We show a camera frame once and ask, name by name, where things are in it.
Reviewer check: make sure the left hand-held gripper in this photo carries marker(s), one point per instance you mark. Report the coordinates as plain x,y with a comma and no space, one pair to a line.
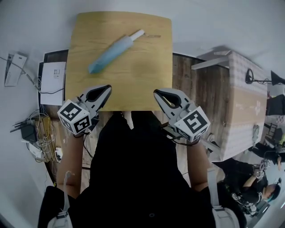
73,116

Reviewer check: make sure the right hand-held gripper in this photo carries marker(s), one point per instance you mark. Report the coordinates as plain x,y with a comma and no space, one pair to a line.
191,123

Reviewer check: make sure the blue umbrella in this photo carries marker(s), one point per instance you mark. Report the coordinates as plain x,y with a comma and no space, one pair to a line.
111,53

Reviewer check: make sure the person's left forearm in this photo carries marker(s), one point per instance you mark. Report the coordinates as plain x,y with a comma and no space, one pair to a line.
72,155

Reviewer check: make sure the person's right forearm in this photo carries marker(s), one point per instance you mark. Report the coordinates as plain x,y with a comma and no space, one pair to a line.
197,164

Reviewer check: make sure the wooden table leg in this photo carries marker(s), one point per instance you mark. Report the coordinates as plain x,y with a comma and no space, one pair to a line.
129,119

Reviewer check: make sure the white flat box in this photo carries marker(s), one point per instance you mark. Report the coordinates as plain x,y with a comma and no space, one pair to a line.
53,82

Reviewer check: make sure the table with patterned tablecloth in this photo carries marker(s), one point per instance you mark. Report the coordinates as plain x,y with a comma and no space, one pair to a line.
245,111

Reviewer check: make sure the person's black clothing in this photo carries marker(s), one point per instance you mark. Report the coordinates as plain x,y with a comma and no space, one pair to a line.
138,173

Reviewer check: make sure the black router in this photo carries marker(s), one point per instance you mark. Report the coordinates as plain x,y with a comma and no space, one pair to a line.
27,132

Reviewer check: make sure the black headphones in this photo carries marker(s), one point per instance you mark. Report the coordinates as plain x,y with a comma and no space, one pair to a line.
250,76

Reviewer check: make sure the white narrow packet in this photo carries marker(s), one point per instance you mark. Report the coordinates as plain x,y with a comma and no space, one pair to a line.
14,69

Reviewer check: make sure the black chair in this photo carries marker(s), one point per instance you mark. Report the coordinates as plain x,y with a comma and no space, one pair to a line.
275,133

